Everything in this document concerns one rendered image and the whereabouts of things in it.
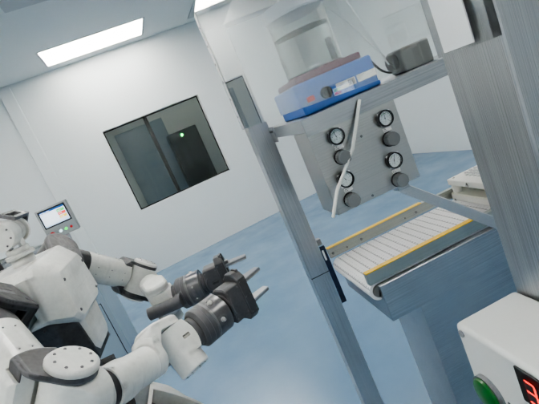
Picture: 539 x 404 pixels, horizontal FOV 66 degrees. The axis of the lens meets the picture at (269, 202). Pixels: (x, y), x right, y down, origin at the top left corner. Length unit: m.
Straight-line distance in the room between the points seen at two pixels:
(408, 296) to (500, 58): 0.87
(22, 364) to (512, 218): 0.64
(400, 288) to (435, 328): 0.19
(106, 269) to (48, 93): 4.72
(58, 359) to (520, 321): 0.59
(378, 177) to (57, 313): 0.76
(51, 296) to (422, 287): 0.86
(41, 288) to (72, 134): 4.92
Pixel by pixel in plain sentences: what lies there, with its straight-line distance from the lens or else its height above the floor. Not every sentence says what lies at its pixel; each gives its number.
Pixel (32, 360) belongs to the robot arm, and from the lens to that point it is 0.73.
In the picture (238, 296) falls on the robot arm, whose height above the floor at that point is 1.02.
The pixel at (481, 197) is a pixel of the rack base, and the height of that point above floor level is 0.91.
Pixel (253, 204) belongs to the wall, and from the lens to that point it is 6.05.
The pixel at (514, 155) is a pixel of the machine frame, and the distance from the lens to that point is 0.32.
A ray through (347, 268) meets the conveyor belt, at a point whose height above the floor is 0.88.
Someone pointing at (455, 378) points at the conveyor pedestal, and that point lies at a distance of 1.35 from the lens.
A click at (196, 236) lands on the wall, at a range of 5.93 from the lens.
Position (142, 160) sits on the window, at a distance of 5.91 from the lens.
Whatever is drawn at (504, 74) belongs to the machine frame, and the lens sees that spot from 0.30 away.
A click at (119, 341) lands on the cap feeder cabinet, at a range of 3.30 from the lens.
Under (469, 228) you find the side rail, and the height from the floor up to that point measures 0.91.
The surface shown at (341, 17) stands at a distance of 0.44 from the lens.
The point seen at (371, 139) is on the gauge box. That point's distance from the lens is 0.97.
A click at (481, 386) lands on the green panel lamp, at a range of 0.39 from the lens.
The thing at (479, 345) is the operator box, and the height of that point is 1.15.
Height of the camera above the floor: 1.36
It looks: 11 degrees down
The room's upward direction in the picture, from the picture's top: 23 degrees counter-clockwise
